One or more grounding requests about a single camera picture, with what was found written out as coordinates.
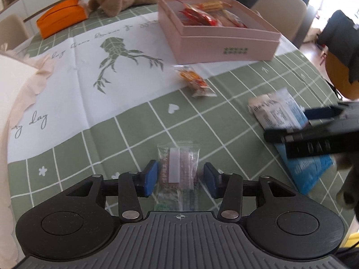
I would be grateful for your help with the blue snack packet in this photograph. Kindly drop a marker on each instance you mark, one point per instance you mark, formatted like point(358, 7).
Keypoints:
point(280, 109)

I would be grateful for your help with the black jacket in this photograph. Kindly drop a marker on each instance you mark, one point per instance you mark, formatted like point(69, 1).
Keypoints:
point(342, 36)

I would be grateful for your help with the beige chair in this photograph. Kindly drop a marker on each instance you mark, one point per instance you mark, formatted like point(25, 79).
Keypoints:
point(280, 11)
point(14, 30)

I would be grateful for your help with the orange chair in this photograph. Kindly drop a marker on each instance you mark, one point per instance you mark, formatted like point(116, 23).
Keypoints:
point(339, 75)

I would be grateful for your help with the red snack packet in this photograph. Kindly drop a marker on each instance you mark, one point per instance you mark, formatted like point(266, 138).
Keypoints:
point(196, 16)

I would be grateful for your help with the orange tissue pouch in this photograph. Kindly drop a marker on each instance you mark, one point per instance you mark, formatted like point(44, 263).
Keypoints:
point(60, 18)

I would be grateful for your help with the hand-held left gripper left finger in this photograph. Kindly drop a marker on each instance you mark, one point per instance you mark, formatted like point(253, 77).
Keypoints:
point(151, 179)

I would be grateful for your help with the pink cardboard box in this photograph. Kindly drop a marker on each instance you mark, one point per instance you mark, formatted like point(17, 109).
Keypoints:
point(224, 47)

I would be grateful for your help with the small orange snack packet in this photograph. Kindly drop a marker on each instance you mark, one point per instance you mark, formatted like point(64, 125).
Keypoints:
point(193, 80)

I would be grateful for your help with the green checked tablecloth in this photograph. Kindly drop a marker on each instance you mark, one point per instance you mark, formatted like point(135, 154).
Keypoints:
point(224, 103)

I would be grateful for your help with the clear wafer packet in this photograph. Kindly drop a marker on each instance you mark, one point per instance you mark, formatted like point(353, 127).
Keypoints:
point(179, 171)

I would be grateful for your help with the long biscuit packet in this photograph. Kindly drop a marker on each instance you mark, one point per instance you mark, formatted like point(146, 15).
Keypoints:
point(210, 5)

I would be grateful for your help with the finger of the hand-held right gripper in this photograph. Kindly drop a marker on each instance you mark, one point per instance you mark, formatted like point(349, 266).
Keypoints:
point(319, 114)
point(280, 135)

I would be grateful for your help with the person's right hand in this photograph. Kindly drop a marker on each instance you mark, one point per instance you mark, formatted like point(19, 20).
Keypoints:
point(345, 197)

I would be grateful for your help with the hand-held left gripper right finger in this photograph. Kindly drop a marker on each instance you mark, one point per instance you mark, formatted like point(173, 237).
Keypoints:
point(210, 179)

